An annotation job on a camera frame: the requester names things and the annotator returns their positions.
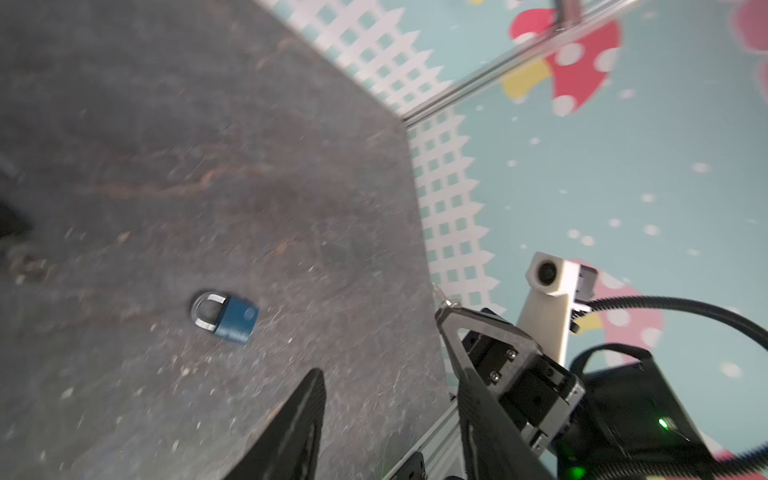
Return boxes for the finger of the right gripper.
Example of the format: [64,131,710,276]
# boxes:
[435,304,540,384]

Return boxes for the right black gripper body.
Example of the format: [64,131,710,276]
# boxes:
[484,346,585,456]

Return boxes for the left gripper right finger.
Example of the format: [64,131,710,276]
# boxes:
[457,383,553,480]

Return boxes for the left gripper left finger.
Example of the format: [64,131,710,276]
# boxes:
[225,368,326,480]

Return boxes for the blue padlock silver shackle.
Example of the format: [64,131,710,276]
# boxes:
[190,291,260,345]

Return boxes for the silver key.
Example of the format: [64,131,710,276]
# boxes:
[6,250,54,285]

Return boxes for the brass key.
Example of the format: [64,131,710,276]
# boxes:
[432,283,453,308]

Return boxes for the black padlock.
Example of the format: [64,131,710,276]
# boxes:
[0,201,33,239]

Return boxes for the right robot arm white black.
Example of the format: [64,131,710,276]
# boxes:
[435,303,767,479]

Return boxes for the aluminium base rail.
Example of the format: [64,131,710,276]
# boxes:
[384,400,467,479]

